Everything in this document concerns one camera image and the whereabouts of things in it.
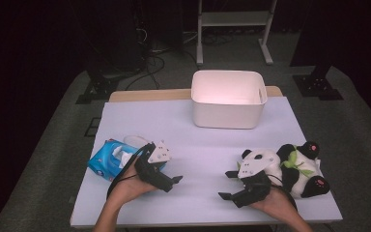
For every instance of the person's left hand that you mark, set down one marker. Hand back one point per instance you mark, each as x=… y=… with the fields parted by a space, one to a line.
x=125 y=188

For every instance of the black square floor frame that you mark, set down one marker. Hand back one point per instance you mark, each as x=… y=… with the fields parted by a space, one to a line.
x=91 y=133

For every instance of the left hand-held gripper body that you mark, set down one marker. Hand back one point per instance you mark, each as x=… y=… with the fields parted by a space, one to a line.
x=151 y=174

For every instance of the black stand base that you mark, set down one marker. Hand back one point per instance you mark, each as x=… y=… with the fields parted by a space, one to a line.
x=99 y=88
x=317 y=87

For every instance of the person's right hand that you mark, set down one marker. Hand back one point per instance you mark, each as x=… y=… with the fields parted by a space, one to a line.
x=277 y=204

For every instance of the white plastic bin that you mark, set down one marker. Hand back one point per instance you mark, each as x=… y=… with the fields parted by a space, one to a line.
x=225 y=116

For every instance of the panda plush toy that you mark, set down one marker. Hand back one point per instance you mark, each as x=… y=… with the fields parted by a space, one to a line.
x=299 y=170

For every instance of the blue wet wipe packet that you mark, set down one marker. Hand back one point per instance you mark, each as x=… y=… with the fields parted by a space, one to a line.
x=101 y=162

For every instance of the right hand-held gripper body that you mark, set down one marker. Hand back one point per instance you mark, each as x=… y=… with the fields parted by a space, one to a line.
x=254 y=190

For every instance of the white metal stand frame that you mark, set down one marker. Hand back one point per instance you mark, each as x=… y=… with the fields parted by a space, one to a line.
x=235 y=18

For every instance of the white wet wipe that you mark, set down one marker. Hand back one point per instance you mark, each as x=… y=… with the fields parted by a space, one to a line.
x=122 y=158

